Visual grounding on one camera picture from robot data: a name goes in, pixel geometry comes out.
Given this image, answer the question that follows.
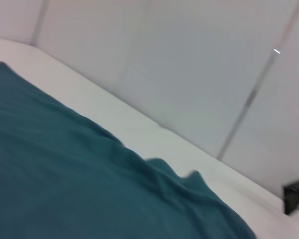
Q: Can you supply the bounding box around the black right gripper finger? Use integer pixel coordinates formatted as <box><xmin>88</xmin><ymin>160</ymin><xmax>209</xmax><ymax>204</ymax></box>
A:
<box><xmin>283</xmin><ymin>173</ymin><xmax>299</xmax><ymax>215</ymax></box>

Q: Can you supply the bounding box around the blue-green t-shirt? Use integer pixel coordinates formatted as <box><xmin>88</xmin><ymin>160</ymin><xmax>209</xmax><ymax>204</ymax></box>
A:
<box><xmin>0</xmin><ymin>61</ymin><xmax>258</xmax><ymax>239</ymax></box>

